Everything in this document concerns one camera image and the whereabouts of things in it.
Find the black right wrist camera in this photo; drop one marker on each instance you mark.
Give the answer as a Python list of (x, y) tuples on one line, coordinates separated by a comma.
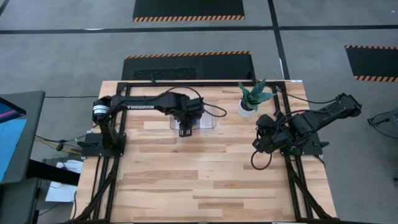
[(265, 120)]

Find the black aluminium table frame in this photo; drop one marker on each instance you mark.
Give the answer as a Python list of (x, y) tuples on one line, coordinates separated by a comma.
[(202, 84)]

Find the dark blue measuring cup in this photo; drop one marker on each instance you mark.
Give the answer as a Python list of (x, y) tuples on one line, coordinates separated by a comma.
[(195, 124)]

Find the clear plastic basket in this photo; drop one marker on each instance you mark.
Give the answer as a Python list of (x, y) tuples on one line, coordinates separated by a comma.
[(208, 123)]

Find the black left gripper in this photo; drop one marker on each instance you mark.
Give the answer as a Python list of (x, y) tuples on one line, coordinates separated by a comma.
[(185, 118)]

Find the dark monitor with blue screen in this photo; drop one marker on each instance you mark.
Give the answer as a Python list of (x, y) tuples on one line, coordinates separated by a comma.
[(28, 130)]

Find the black mat hazard-striped edge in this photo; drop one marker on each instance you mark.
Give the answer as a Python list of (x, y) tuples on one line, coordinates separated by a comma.
[(373, 62), (186, 7), (217, 67)]

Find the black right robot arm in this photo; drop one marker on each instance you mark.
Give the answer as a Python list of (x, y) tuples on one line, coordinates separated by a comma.
[(326, 112)]

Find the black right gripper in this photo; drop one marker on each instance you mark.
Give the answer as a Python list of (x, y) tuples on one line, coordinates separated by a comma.
[(273, 135)]

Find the white paper sheets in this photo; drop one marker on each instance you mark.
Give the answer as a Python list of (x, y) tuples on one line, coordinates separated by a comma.
[(62, 186)]

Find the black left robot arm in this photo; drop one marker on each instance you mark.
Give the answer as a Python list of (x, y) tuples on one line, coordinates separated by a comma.
[(140, 105)]

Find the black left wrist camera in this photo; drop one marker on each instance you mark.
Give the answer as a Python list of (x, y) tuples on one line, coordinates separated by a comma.
[(196, 106)]

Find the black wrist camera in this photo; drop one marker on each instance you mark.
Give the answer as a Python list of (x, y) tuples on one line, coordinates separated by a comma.
[(265, 120), (196, 106)]

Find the green snake plant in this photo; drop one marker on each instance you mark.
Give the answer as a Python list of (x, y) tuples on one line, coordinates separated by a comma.
[(255, 95)]

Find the white plant pot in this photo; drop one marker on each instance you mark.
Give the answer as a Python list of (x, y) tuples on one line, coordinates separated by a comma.
[(244, 112)]

